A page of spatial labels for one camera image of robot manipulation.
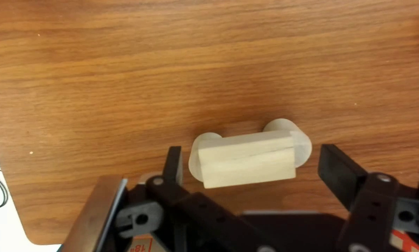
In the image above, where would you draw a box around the pale wooden cuboid block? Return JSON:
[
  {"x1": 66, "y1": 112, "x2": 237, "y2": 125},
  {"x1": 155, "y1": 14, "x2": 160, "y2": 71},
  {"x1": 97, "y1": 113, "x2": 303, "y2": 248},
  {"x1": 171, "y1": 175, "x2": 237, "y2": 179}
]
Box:
[{"x1": 198, "y1": 130, "x2": 299, "y2": 190}]

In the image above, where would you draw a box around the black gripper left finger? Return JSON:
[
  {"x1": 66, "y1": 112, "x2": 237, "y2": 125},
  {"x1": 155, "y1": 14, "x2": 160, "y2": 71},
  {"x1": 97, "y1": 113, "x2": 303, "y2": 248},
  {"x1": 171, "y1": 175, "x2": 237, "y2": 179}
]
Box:
[{"x1": 148, "y1": 146, "x2": 276, "y2": 252}]

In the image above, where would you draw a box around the small wooden cylinder block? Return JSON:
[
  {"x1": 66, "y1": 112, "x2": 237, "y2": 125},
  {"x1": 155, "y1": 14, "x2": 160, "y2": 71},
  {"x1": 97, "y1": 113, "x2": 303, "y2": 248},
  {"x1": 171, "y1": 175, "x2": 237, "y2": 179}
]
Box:
[
  {"x1": 188, "y1": 132, "x2": 226, "y2": 182},
  {"x1": 264, "y1": 118, "x2": 314, "y2": 171}
]

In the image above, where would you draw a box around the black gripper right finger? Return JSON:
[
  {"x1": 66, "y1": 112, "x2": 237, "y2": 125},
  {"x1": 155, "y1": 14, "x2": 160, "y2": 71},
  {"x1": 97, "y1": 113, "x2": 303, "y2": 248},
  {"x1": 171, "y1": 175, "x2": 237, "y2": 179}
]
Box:
[{"x1": 318, "y1": 143, "x2": 401, "y2": 252}]

